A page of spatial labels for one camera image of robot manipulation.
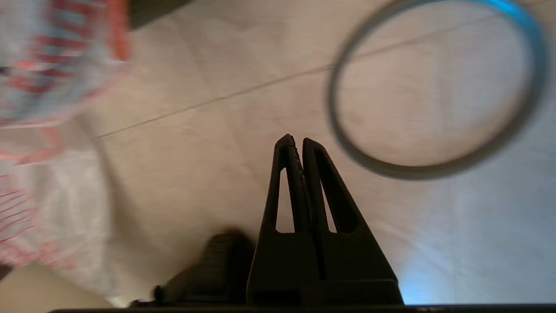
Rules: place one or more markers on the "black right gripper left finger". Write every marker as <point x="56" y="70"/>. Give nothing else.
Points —
<point x="282" y="261"/>

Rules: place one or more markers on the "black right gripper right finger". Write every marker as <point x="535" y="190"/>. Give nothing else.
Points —
<point x="356" y="265"/>

